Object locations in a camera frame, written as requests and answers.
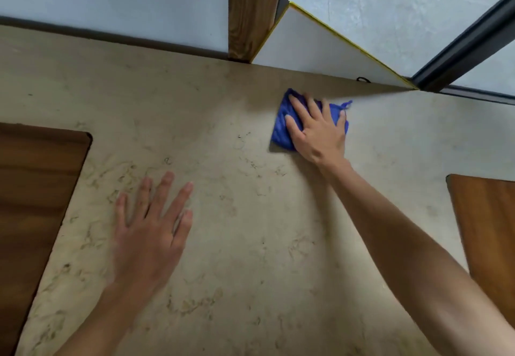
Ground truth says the person's left hand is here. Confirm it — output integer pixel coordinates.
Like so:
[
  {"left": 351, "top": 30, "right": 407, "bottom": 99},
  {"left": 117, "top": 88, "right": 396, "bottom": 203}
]
[{"left": 112, "top": 171, "right": 194, "bottom": 297}]

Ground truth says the person's right hand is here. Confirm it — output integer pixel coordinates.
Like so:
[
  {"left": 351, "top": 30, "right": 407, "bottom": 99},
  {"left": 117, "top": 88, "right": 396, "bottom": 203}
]
[{"left": 284, "top": 94, "right": 348, "bottom": 168}]

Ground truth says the blue cleaning cloth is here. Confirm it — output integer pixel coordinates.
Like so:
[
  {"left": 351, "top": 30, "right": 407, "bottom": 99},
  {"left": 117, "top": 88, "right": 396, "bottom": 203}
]
[{"left": 270, "top": 88, "right": 353, "bottom": 153}]

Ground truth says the person's left forearm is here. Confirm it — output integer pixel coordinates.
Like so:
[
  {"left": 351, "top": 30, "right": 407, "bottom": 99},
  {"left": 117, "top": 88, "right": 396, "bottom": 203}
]
[{"left": 54, "top": 281, "right": 162, "bottom": 356}]

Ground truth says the person's right forearm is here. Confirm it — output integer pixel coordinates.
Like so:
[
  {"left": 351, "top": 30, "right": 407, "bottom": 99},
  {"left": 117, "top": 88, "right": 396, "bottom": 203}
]
[{"left": 316, "top": 155, "right": 515, "bottom": 356}]

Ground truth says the white board with yellow edge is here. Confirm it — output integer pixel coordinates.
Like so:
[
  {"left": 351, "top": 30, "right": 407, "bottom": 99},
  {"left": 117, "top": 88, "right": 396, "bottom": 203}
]
[{"left": 250, "top": 2, "right": 420, "bottom": 91}]

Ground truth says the dark brown wooden panel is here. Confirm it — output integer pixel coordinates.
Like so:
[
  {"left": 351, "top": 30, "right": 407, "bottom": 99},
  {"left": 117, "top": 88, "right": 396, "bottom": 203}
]
[{"left": 0, "top": 122, "right": 93, "bottom": 356}]

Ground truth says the dark baseboard strip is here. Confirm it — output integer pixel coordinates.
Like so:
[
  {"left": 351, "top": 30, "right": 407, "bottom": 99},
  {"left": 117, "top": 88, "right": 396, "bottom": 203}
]
[{"left": 0, "top": 16, "right": 230, "bottom": 60}]

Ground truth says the light brown wooden panel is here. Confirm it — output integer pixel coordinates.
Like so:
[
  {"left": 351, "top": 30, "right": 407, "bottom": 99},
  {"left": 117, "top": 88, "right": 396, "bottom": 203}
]
[{"left": 446, "top": 174, "right": 515, "bottom": 320}]

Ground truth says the brown wooden post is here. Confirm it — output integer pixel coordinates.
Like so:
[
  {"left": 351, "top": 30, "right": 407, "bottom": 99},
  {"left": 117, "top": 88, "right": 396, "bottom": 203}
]
[{"left": 228, "top": 0, "right": 287, "bottom": 63}]

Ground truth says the dark metal window frame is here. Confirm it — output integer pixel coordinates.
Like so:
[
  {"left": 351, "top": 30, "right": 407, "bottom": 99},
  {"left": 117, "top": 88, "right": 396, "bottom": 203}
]
[{"left": 410, "top": 0, "right": 515, "bottom": 106}]

